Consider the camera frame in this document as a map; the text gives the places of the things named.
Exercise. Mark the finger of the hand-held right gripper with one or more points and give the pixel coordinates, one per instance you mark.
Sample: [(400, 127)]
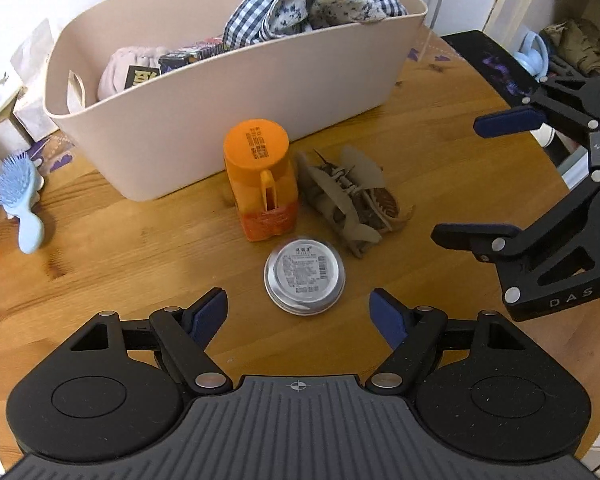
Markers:
[(505, 122), (475, 237)]

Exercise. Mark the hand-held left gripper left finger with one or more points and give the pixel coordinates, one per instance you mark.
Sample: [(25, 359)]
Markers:
[(210, 312)]

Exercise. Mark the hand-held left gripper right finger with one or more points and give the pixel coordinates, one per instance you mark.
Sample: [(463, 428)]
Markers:
[(385, 317)]

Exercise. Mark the round silver tin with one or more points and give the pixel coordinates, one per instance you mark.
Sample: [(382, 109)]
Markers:
[(305, 275)]

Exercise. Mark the beige plastic basket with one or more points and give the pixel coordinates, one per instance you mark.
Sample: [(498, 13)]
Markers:
[(205, 110)]

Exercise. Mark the wooden desktop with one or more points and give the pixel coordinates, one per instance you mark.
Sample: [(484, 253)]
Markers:
[(130, 260)]

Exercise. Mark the black mat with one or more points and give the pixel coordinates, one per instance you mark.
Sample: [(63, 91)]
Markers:
[(480, 60)]

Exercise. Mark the light blue headphones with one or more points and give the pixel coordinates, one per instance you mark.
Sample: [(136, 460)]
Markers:
[(530, 55)]

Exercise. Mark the olive cloth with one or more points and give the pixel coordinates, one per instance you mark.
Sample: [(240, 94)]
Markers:
[(585, 45)]

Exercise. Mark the orange plastic bottle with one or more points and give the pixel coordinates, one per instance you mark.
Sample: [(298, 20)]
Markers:
[(255, 160)]

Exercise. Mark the light blue hairbrush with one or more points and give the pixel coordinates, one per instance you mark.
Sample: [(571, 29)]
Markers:
[(25, 210)]

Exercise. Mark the black yellow small box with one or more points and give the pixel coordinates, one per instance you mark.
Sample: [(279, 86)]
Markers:
[(142, 79)]

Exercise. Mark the dark printed box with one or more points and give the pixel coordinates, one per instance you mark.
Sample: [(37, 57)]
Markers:
[(195, 55)]

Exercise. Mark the cream tissue pack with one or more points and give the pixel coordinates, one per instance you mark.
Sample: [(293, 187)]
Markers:
[(35, 120)]

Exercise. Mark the brown tissue pack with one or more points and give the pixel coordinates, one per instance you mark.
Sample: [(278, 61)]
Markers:
[(5, 130)]

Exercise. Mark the blue checked cloth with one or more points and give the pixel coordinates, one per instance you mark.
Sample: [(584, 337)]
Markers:
[(250, 15)]

